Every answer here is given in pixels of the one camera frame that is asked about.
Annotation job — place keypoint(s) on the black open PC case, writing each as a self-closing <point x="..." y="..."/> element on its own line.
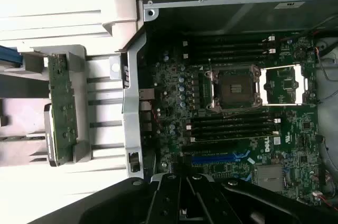
<point x="132" y="97"/>

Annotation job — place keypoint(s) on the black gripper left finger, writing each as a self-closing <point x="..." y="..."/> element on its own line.
<point x="163" y="200"/>

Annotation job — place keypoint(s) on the silver chipset heatsink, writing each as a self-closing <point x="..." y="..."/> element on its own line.
<point x="269" y="179"/>

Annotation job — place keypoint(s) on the hard disk with blue carrier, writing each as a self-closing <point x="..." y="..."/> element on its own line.
<point x="9" y="56"/>

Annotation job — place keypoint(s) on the green motherboard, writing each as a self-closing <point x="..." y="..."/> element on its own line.
<point x="298" y="142"/>

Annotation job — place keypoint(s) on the blue expansion slot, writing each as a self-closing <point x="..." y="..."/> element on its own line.
<point x="211" y="160"/>

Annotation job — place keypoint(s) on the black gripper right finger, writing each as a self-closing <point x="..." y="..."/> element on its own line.
<point x="211" y="203"/>

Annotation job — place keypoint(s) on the CPU socket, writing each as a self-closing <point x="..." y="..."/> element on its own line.
<point x="235" y="88"/>

